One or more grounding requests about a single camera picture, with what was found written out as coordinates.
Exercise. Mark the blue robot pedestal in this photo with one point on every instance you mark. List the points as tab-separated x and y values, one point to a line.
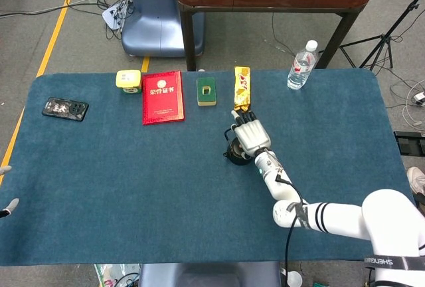
206	275

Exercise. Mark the colourful printed bag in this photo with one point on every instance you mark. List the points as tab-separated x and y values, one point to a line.
106	278

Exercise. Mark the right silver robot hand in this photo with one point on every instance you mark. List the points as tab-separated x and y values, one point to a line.
252	135

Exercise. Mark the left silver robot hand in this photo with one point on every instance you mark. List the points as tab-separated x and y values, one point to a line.
12	204

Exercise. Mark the green small box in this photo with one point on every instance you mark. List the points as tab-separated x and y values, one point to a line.
201	94

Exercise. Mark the black cast iron teapot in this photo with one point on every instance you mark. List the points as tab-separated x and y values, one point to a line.
232	158

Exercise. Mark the white power strip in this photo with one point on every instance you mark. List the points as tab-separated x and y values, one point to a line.
113	18

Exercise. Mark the black smartphone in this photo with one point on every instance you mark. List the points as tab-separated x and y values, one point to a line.
59	107

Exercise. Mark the white shoe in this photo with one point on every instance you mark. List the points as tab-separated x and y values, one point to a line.
416	180

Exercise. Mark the yellow green lidded box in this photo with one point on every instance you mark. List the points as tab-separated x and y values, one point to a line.
127	79

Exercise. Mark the black tripod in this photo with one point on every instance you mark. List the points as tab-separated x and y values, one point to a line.
383	39

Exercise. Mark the yellow snack package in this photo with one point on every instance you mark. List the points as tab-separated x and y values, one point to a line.
242	91

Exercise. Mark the blue table cloth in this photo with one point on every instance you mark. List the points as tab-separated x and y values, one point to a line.
166	184

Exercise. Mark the black foot pedal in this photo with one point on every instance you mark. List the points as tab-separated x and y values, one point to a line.
408	144

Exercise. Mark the white plastic scoop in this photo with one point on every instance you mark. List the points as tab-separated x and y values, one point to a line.
293	280

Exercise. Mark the red certificate book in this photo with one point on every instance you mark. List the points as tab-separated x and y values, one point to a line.
162	107

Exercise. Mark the clear plastic water bottle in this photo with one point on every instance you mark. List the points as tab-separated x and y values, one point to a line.
299	74

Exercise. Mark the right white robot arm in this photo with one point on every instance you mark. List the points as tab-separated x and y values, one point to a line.
338	217

